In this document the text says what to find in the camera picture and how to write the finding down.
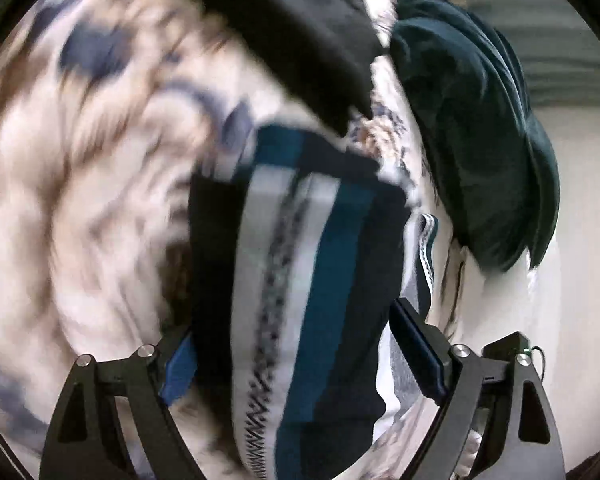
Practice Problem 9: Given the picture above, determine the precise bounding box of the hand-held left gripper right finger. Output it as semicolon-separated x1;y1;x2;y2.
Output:
389;297;566;480

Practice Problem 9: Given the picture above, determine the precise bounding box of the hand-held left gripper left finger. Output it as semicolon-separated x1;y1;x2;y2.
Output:
39;325;206;480

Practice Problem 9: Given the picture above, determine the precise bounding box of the striped knit sweater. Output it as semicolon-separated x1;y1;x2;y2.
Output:
187;122;441;480

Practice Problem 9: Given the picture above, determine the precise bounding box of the white cloth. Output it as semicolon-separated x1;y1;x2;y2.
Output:
442;247;561;361

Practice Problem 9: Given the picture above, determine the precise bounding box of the floral bed quilt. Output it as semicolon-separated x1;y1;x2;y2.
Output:
0;0;481;480

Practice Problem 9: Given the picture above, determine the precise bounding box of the teal plush blanket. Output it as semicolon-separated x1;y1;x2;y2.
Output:
390;0;561;273

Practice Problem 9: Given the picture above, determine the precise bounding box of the folded black cloth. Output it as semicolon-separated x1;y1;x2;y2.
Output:
170;0;386;136

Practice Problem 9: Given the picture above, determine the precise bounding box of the grey-blue curtain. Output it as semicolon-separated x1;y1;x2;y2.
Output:
450;0;600;108

